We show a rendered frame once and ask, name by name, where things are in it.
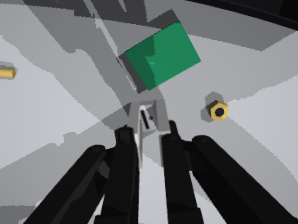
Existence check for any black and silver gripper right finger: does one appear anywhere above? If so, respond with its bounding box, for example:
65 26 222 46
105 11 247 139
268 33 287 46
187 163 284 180
156 99 298 224

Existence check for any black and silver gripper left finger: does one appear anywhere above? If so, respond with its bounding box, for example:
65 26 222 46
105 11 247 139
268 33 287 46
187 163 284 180
23 101 143 224

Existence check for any yellow hex nut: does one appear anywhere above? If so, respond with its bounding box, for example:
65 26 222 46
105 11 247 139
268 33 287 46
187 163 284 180
208 100 228 121

